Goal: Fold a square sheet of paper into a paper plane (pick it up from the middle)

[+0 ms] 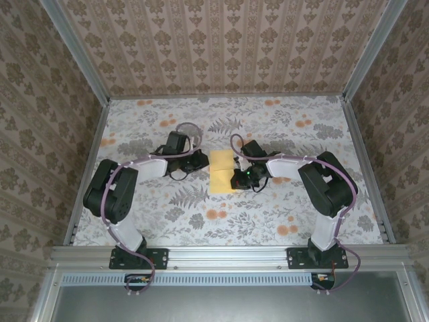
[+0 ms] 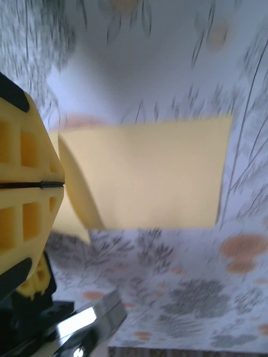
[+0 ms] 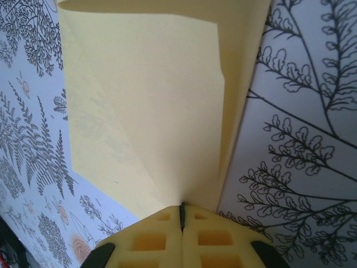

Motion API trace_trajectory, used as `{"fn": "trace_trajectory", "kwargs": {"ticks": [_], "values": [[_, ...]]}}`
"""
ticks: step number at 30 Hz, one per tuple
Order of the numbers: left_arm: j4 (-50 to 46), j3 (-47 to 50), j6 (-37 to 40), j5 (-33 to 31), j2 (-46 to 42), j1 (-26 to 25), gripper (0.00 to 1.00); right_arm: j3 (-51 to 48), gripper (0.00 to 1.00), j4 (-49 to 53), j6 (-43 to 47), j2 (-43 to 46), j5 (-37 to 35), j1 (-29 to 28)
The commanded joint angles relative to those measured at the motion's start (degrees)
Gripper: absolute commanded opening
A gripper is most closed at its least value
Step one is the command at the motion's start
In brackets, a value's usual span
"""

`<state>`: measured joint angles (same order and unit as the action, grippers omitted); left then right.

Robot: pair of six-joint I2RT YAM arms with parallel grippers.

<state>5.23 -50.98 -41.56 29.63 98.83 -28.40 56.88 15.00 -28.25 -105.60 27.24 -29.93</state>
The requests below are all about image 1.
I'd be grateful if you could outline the yellow cloth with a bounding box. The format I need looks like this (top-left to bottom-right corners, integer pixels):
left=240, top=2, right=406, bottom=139
left=207, top=149, right=237, bottom=195

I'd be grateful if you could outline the floral table covering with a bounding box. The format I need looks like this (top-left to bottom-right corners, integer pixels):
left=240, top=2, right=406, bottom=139
left=72, top=95, right=385, bottom=248

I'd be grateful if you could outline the grey metal panel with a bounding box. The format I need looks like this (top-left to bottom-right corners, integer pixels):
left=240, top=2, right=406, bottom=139
left=52, top=284, right=415, bottom=322

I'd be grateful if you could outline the thin aluminium rail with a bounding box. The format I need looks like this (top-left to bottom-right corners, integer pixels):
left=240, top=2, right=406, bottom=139
left=107, top=94, right=346, bottom=101

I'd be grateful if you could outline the wide aluminium frame rail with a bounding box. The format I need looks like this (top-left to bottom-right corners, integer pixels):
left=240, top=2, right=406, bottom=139
left=50, top=244, right=410, bottom=271

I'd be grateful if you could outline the left aluminium side rail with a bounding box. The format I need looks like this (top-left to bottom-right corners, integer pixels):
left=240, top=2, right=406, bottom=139
left=62, top=99, right=111, bottom=246

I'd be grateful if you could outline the aluminium side rail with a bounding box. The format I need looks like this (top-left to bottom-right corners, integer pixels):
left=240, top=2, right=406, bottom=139
left=62, top=99, right=111, bottom=246
left=343, top=97, right=397, bottom=245

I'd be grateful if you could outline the grey slotted cable duct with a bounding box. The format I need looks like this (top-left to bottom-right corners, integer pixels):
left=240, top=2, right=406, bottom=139
left=62, top=272, right=336, bottom=286

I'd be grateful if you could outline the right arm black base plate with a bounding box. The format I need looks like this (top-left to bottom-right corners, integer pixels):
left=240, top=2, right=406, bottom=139
left=287, top=247, right=349, bottom=270

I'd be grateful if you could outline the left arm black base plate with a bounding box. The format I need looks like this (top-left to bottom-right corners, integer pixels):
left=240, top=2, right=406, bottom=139
left=109, top=247, right=168, bottom=270

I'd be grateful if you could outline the right aluminium side rail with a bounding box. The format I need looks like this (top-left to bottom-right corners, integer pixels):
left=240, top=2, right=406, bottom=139
left=343, top=97, right=397, bottom=245

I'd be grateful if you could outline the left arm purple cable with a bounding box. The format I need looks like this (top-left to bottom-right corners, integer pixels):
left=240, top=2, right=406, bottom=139
left=100, top=121, right=204, bottom=298

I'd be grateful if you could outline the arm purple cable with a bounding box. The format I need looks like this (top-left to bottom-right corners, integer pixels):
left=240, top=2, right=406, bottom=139
left=100, top=121, right=204, bottom=298
left=229, top=133, right=362, bottom=296

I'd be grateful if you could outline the left aluminium frame post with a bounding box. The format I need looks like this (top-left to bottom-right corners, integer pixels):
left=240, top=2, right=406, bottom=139
left=39, top=0, right=111, bottom=105

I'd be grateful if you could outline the aluminium frame post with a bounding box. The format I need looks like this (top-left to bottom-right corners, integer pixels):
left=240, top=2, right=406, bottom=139
left=342, top=0, right=409, bottom=103
left=39, top=0, right=111, bottom=105

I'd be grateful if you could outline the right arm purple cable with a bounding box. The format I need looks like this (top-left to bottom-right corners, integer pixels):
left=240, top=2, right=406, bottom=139
left=229, top=133, right=362, bottom=296

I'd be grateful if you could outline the right aluminium frame post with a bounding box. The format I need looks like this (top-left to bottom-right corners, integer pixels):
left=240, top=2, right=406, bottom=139
left=342, top=0, right=409, bottom=103

